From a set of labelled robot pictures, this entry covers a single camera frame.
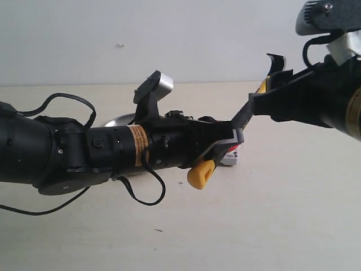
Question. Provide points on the yellow black claw hammer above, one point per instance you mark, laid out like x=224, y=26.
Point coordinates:
x=223, y=136

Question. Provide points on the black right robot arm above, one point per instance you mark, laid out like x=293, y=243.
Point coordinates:
x=352, y=127

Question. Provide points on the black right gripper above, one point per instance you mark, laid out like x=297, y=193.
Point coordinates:
x=318, y=95

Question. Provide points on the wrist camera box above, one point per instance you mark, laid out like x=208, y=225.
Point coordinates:
x=319, y=17
x=157, y=86

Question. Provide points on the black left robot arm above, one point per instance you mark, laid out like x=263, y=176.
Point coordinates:
x=59, y=155

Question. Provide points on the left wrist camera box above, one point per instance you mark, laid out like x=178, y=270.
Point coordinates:
x=157, y=86

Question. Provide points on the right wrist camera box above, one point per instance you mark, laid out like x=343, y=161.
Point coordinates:
x=319, y=17

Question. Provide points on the round steel plate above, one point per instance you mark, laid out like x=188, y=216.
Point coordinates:
x=126, y=119

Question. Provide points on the red dome push button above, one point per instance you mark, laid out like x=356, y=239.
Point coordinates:
x=231, y=158

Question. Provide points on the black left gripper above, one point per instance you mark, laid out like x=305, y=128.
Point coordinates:
x=179, y=141

